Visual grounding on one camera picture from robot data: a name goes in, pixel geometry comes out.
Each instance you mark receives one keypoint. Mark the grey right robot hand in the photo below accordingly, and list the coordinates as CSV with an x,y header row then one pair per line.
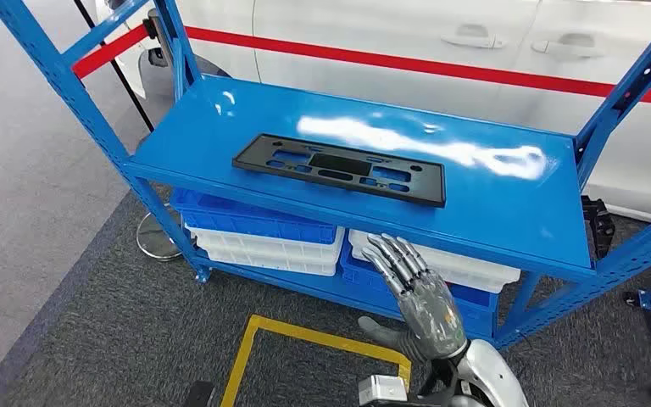
x,y
432,320

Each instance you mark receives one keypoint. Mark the black plastic plate frame part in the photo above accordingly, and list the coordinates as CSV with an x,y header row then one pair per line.
x,y
280,149

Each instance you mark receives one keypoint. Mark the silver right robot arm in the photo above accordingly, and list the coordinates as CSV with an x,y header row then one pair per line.
x,y
494,376

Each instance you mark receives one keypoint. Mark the blue plastic crate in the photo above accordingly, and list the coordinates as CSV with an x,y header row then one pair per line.
x,y
247,216
359,278

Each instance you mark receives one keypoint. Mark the black ribbed object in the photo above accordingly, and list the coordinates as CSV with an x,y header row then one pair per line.
x,y
598,224

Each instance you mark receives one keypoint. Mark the black robot foot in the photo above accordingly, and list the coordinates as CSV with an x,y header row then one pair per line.
x,y
199,396

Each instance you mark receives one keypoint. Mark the white car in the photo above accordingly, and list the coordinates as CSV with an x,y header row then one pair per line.
x,y
359,84

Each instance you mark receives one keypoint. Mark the red barrier belt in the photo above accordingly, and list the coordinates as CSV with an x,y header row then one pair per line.
x,y
106,52
415,63

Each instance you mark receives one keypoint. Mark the chrome base stanchion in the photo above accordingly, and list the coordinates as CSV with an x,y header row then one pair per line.
x,y
154,241

